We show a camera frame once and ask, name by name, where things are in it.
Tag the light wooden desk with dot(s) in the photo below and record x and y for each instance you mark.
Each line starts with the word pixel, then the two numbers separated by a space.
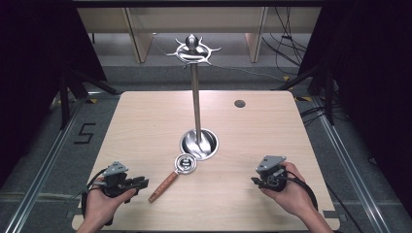
pixel 140 48

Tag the person's right hand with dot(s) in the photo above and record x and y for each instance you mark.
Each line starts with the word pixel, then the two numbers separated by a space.
pixel 296 194

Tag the grey round table grommet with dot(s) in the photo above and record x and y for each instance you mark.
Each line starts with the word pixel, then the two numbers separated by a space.
pixel 239 104

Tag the person's left hand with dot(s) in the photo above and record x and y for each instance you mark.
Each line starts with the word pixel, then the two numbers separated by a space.
pixel 100 207

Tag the black metal stand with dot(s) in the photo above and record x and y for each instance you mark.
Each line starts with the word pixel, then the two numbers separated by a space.
pixel 329 103
pixel 64 103

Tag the steel utensil stand with hooks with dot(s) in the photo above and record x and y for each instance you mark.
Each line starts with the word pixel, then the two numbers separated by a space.
pixel 196 103

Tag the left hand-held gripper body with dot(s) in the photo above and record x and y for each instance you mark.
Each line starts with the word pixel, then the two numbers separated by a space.
pixel 115 169

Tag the dark curtain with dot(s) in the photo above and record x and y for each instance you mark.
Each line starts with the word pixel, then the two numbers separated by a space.
pixel 372 81
pixel 32 81

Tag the aluminium floor rail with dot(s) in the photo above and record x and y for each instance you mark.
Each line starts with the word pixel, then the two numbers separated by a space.
pixel 42 168
pixel 348 168

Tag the yellow black hazard tape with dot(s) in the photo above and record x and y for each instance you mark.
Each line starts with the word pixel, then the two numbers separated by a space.
pixel 92 101

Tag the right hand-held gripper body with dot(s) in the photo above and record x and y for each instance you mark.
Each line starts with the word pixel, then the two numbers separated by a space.
pixel 270 162

